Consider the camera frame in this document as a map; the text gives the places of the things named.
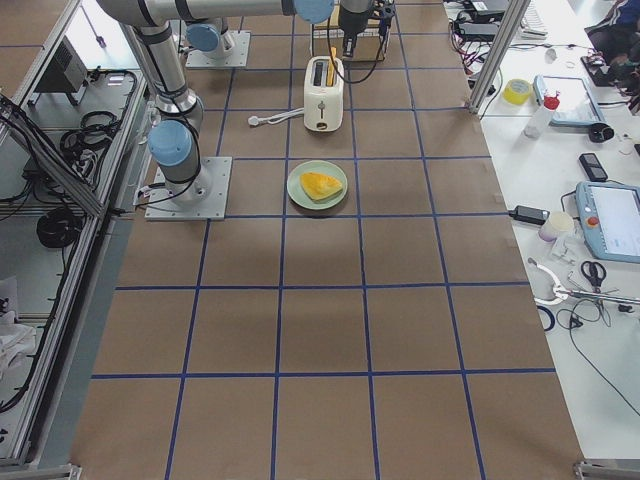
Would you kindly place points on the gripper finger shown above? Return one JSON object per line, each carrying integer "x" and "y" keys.
{"x": 353, "y": 49}
{"x": 346, "y": 48}

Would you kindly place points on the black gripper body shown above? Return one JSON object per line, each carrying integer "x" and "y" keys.
{"x": 349, "y": 21}

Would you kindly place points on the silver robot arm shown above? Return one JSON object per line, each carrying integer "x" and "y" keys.
{"x": 212, "y": 39}
{"x": 149, "y": 24}

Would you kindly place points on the toast slice in toaster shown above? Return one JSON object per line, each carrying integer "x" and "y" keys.
{"x": 330, "y": 79}

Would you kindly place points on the white two-slot toaster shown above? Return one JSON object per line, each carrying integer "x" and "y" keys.
{"x": 323, "y": 105}

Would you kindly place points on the light green plate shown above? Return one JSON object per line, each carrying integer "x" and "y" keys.
{"x": 297, "y": 194}

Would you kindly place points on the yellow bread wedge on plate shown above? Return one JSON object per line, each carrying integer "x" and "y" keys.
{"x": 318, "y": 186}

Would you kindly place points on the yellow tape roll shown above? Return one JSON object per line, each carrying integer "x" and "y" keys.
{"x": 517, "y": 91}

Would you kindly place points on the clear bottle red cap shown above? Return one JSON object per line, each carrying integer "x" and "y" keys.
{"x": 541, "y": 119}

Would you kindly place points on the far blue teach pendant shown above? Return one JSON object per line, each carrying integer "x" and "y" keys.
{"x": 577, "y": 108}

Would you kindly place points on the blue teach pendant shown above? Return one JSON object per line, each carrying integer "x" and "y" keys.
{"x": 609, "y": 217}
{"x": 577, "y": 108}

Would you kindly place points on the black power adapter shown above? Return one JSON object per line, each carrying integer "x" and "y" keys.
{"x": 529, "y": 215}

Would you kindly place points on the white paper cup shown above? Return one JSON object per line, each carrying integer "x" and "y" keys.
{"x": 557, "y": 224}

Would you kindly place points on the near blue teach pendant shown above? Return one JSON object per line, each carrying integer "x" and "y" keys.
{"x": 609, "y": 217}

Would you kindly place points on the black scissors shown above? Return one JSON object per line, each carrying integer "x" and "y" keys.
{"x": 595, "y": 273}

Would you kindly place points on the wire basket with checked cloth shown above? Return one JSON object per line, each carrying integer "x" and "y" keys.
{"x": 328, "y": 33}

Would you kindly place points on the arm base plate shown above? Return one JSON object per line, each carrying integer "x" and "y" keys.
{"x": 205, "y": 199}
{"x": 237, "y": 59}

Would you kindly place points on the aluminium frame post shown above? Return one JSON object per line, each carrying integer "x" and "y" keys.
{"x": 507, "y": 30}

